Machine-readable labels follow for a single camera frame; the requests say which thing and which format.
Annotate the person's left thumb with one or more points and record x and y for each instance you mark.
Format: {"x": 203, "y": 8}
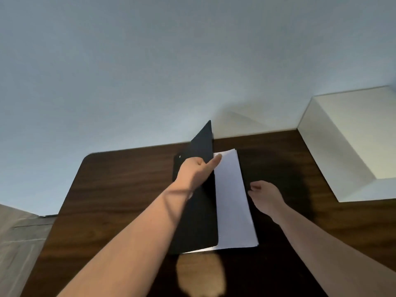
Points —
{"x": 214, "y": 161}

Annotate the black folder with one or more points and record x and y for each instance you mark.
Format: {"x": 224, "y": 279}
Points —
{"x": 201, "y": 213}

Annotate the person's right fingers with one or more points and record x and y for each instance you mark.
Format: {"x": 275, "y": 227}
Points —
{"x": 254, "y": 188}

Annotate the person's right hand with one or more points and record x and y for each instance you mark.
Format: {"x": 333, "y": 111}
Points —
{"x": 267, "y": 199}

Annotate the person's left hand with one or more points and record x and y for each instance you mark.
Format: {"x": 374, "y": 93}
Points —
{"x": 193, "y": 171}

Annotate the white paper stack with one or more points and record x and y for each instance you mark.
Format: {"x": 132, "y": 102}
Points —
{"x": 233, "y": 201}

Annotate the person's left forearm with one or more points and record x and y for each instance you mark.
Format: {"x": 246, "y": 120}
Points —
{"x": 136, "y": 244}

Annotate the person's right forearm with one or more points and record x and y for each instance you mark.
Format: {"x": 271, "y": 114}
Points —
{"x": 328, "y": 259}

